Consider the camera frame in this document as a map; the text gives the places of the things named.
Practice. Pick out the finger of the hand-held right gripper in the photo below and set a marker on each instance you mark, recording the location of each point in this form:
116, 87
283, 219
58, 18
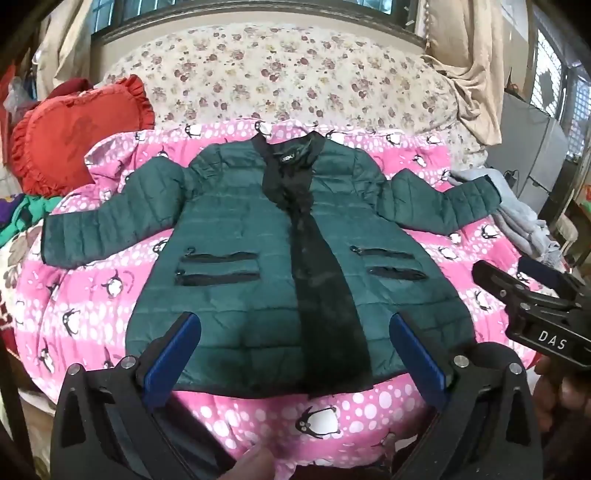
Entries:
498, 279
540, 272

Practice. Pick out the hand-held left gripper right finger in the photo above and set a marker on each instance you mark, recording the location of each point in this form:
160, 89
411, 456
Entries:
418, 357

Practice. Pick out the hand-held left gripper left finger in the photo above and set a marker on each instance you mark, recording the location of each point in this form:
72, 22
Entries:
173, 355

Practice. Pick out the green puffer jacket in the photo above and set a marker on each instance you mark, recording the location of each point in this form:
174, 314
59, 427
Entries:
221, 230

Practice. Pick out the person's right hand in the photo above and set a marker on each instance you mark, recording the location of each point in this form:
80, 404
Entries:
565, 397

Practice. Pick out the person's left hand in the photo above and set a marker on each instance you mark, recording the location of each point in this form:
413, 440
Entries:
256, 466

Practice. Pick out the pink penguin blanket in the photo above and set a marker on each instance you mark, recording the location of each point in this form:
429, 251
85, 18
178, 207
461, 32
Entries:
461, 240

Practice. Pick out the grey garment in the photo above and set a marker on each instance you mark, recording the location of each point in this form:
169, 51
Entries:
521, 221

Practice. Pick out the white appliance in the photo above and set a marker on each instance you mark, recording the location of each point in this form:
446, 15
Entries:
531, 138

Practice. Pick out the side window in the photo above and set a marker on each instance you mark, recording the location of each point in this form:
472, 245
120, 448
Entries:
551, 78

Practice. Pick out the green cloth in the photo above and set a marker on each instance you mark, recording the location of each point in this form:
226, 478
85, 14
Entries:
34, 210

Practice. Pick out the purple cloth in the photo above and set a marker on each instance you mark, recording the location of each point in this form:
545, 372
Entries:
11, 202

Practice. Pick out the beige curtain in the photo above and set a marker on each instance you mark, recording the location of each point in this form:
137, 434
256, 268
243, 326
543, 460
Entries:
466, 46

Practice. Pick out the red heart pillow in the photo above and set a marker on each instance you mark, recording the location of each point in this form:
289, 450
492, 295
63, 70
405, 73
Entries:
69, 134

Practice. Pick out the dark red cloth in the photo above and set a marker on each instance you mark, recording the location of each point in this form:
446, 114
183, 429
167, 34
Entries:
69, 87

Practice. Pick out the floral quilt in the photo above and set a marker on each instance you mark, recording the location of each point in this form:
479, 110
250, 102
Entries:
277, 69

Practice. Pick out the cream curtain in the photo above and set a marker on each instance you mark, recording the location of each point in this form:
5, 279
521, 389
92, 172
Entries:
69, 37

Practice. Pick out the barred window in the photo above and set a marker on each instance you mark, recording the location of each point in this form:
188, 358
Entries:
231, 7

